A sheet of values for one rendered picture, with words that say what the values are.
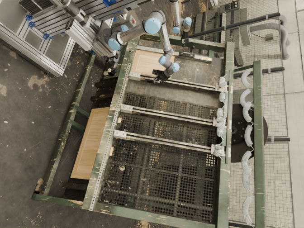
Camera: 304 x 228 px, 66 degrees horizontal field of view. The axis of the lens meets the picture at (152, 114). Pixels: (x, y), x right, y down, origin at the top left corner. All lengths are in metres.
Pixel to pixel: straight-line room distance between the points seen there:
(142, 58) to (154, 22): 1.12
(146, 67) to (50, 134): 1.40
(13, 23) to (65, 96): 1.02
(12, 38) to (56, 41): 0.52
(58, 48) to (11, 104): 0.82
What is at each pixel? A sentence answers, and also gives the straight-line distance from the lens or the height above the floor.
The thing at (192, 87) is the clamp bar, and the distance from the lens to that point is 2.73.
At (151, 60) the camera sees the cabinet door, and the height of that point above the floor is 1.07.
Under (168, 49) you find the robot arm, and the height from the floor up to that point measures 1.58.
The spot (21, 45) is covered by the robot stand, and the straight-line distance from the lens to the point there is 2.78.
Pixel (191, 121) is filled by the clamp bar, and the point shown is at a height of 1.57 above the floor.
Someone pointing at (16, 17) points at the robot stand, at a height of 0.21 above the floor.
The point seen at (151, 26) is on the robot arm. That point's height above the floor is 1.62.
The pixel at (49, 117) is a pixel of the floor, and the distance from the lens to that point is 3.07.
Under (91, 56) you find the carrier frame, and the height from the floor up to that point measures 0.16.
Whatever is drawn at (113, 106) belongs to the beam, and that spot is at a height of 0.84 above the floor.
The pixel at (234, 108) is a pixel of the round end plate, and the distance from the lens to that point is 3.26.
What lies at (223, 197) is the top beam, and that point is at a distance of 2.38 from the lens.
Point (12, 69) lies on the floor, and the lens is 2.92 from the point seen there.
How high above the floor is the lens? 2.49
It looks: 31 degrees down
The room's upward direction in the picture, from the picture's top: 85 degrees clockwise
